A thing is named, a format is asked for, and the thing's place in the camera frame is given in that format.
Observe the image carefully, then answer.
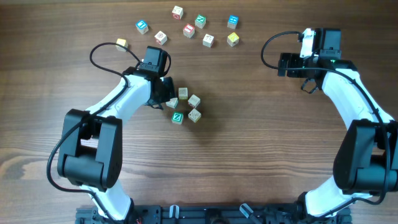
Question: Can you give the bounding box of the wooden block red triangle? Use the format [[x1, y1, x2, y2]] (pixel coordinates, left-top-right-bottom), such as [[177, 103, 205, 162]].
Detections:
[[188, 94, 201, 108]]

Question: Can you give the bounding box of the right black cable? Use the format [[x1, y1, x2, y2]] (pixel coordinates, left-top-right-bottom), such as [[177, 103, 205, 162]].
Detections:
[[260, 30, 391, 220]]

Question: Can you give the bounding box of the yellow block right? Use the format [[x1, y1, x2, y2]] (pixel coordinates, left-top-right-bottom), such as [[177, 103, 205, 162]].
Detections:
[[227, 32, 239, 47]]

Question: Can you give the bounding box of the wooden block airplane drawing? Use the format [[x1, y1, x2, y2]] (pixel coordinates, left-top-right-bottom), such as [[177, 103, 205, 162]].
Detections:
[[203, 34, 214, 48]]

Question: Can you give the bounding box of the black cable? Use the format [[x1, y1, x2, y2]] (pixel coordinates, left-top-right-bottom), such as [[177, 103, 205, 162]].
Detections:
[[260, 30, 391, 220], [45, 42, 142, 223]]

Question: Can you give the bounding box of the blue block left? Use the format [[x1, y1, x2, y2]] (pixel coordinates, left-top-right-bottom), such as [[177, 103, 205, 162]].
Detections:
[[136, 20, 149, 34]]

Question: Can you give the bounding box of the green z block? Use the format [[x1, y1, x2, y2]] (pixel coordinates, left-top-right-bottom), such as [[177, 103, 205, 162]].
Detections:
[[195, 14, 206, 29], [172, 111, 184, 124]]

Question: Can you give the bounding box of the yellow block left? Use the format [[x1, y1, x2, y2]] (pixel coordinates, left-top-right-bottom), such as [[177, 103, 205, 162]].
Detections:
[[116, 39, 128, 52]]

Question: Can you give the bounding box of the wooden block red drawing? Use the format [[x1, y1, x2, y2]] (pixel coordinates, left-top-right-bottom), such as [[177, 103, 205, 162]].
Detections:
[[154, 30, 168, 45]]

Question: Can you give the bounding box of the red I block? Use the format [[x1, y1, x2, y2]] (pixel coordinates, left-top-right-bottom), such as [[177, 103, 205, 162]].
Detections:
[[183, 24, 195, 39]]

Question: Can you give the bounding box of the white block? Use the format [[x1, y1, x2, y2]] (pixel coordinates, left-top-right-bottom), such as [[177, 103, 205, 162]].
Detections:
[[188, 108, 201, 123]]

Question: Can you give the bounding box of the wooden block yellow side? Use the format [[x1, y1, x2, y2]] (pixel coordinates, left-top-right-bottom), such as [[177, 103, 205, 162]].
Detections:
[[178, 87, 188, 100]]

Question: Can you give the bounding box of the plain wooden block blue side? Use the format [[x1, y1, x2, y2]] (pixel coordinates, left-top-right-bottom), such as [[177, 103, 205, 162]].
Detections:
[[165, 98, 178, 109]]

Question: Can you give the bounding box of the blue block right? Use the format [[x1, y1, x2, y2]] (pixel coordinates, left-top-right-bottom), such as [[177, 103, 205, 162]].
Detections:
[[227, 15, 239, 29]]

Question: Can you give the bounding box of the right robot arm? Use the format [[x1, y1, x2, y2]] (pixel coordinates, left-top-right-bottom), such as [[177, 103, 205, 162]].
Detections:
[[275, 28, 397, 222]]

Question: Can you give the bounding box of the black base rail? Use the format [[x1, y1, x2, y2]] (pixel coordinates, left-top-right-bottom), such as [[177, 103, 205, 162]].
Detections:
[[75, 202, 353, 224]]

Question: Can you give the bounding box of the red-edged wooden block top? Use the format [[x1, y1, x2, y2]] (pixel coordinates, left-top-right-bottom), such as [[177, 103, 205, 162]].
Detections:
[[172, 6, 183, 20]]

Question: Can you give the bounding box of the left black cable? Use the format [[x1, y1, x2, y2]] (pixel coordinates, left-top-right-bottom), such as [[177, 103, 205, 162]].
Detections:
[[45, 42, 142, 223]]

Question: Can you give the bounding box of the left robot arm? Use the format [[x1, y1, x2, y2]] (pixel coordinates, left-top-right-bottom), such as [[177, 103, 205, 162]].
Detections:
[[46, 46, 175, 223]]

